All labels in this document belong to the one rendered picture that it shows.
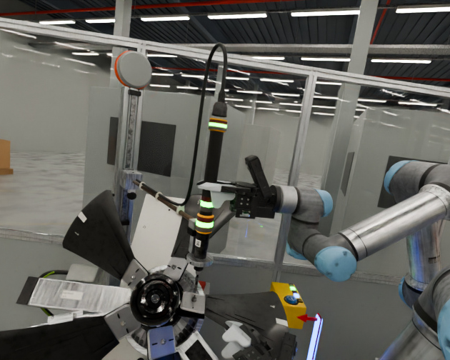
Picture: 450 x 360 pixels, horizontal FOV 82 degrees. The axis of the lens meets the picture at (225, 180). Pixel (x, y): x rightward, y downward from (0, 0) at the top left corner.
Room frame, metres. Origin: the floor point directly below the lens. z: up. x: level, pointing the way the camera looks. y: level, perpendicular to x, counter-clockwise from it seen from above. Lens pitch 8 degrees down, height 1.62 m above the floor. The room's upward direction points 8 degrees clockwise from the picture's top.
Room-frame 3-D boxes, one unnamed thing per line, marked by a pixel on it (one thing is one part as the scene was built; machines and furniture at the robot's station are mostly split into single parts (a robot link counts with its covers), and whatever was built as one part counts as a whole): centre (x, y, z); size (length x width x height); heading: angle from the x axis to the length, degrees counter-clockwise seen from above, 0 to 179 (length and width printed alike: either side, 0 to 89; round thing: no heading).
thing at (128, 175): (1.13, 0.42, 1.40); 0.10 x 0.07 x 0.08; 38
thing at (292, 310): (0.95, -0.31, 1.02); 0.16 x 0.10 x 0.11; 3
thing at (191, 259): (0.64, 0.04, 1.36); 0.09 x 0.07 x 0.10; 38
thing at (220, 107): (0.64, 0.04, 1.51); 0.04 x 0.04 x 0.46
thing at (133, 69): (1.21, 0.48, 1.88); 0.17 x 0.15 x 0.16; 93
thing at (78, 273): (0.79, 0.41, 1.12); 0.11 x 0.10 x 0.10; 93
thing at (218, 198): (0.62, 0.01, 1.49); 0.09 x 0.03 x 0.06; 111
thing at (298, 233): (0.68, -0.24, 1.39); 0.11 x 0.08 x 0.11; 12
